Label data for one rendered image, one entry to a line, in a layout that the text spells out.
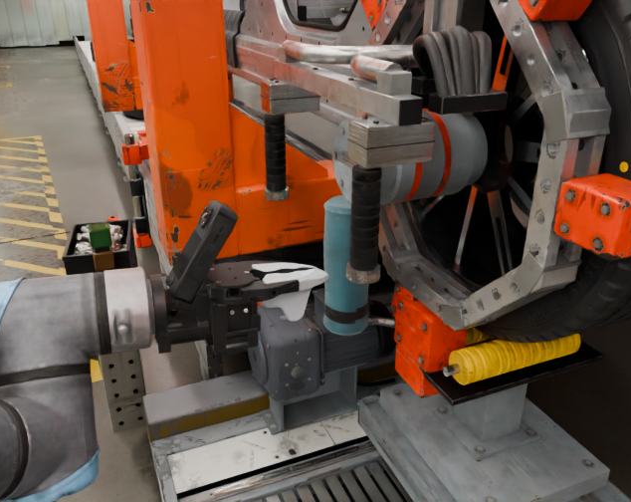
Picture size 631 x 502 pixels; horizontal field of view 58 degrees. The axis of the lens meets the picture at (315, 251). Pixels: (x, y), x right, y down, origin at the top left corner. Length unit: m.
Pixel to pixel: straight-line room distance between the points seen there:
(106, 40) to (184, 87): 1.93
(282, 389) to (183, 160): 0.54
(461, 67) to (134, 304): 0.45
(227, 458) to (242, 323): 0.82
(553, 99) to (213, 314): 0.46
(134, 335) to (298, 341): 0.67
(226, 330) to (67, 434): 0.19
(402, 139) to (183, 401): 1.05
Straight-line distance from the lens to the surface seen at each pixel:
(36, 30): 13.76
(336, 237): 1.02
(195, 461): 1.46
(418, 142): 0.69
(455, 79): 0.70
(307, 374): 1.31
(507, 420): 1.30
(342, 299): 1.07
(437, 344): 1.04
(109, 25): 3.13
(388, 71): 0.68
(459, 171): 0.90
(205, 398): 1.55
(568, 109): 0.73
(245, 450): 1.47
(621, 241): 0.71
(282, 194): 1.01
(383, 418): 1.45
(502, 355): 1.02
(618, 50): 0.79
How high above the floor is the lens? 1.09
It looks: 25 degrees down
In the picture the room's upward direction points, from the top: straight up
